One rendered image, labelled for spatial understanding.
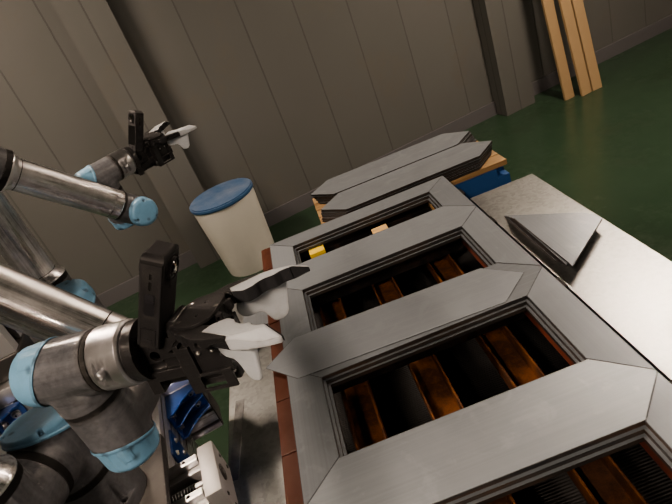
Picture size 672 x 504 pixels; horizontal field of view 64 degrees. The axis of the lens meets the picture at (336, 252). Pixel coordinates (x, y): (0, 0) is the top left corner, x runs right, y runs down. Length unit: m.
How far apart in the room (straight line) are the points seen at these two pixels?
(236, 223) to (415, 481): 2.84
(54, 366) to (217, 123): 3.69
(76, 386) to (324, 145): 3.97
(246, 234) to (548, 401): 2.88
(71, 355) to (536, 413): 0.86
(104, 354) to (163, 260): 0.14
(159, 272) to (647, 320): 1.20
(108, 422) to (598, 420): 0.85
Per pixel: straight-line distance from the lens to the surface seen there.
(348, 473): 1.18
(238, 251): 3.83
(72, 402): 0.70
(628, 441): 1.16
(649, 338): 1.45
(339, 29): 4.47
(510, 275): 1.53
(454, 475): 1.11
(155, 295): 0.57
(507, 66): 5.05
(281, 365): 1.50
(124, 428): 0.73
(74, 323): 0.82
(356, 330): 1.50
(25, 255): 1.54
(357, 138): 4.61
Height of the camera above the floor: 1.74
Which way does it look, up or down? 28 degrees down
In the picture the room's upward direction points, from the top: 22 degrees counter-clockwise
